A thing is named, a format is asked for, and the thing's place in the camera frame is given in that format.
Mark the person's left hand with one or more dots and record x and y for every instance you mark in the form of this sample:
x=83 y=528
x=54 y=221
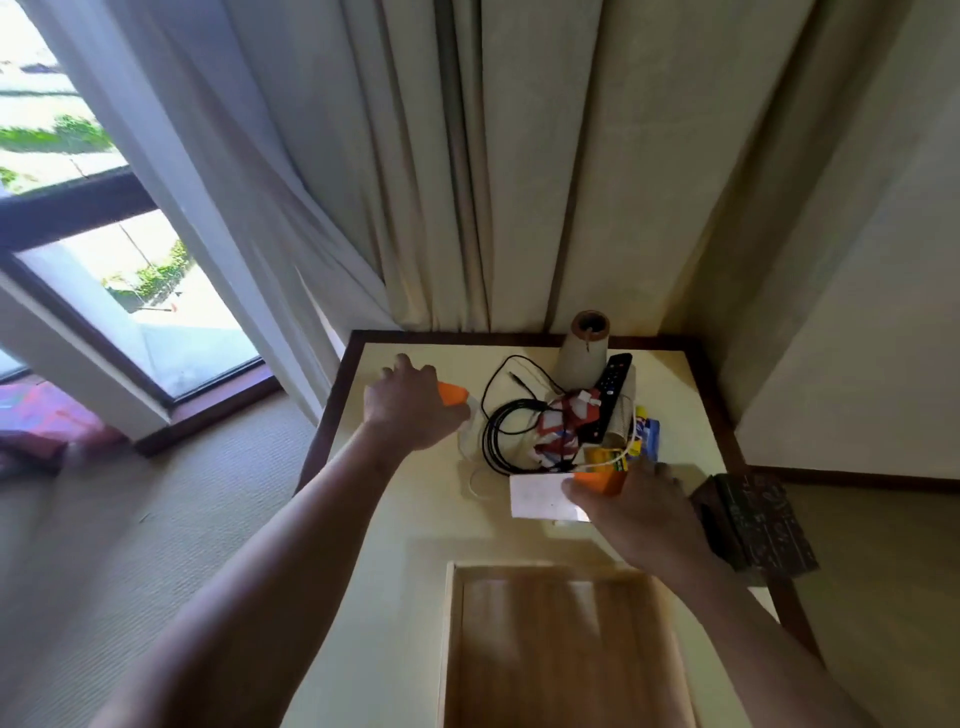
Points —
x=405 y=412

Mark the person's right hand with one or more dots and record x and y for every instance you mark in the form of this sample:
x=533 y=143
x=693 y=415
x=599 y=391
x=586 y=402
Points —
x=637 y=525

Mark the person's left fingers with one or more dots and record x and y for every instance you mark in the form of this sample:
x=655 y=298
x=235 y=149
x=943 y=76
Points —
x=409 y=367

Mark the person's right thumb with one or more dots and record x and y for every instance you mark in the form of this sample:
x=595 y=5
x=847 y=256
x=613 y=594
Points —
x=581 y=493

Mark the orange plastic piece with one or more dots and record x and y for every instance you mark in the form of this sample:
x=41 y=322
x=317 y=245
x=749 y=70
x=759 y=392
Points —
x=600 y=481

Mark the clear bottle with orange cap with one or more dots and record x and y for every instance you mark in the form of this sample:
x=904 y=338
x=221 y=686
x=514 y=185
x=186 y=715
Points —
x=453 y=393

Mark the person's left forearm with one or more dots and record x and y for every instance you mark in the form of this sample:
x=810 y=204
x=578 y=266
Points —
x=262 y=592

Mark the person's right forearm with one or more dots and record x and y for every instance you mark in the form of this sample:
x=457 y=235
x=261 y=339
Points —
x=757 y=660

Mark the white paper card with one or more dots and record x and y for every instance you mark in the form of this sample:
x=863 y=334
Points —
x=540 y=499

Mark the yellow packet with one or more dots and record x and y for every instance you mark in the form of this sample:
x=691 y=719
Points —
x=600 y=454

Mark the red and white packet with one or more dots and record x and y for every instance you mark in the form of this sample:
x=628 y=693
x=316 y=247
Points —
x=564 y=424

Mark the dark-framed table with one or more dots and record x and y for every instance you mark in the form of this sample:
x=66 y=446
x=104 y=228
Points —
x=334 y=409

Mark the blue packet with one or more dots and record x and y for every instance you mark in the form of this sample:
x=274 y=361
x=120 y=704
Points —
x=649 y=439

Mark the black remote control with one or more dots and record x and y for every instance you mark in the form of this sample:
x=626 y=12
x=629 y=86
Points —
x=611 y=384

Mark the brown cardboard cone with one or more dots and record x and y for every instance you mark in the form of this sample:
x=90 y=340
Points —
x=582 y=358

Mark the wooden tray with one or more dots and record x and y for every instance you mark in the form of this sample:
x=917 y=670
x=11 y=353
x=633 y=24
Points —
x=562 y=652

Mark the dark patterned box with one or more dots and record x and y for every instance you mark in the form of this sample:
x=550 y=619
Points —
x=757 y=525

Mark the white sheer curtain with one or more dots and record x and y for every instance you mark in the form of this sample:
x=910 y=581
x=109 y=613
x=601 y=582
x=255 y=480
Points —
x=247 y=195

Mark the beige heavy curtain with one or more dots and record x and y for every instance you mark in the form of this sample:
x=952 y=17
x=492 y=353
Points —
x=525 y=150

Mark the pink cloth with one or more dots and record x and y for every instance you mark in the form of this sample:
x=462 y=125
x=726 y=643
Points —
x=45 y=424

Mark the dark window frame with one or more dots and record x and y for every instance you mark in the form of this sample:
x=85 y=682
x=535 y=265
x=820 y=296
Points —
x=67 y=214

